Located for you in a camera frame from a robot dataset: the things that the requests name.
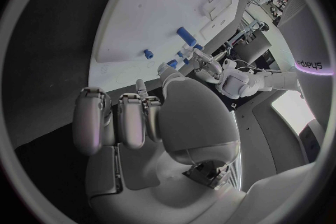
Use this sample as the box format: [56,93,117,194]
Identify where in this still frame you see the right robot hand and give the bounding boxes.
[72,62,248,224]

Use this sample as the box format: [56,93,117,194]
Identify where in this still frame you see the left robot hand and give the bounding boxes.
[186,48,225,85]

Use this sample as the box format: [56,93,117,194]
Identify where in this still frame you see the white task board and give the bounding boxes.
[88,0,257,91]

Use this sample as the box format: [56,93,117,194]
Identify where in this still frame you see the long blue peg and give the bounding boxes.
[175,26,198,48]

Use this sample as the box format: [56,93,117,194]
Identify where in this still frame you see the workshop desk with equipment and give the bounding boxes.
[227,18,274,66]

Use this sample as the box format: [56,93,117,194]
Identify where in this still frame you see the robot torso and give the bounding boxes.
[276,3,336,101]

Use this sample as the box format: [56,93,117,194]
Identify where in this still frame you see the white cable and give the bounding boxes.
[236,66,282,74]
[231,59,267,71]

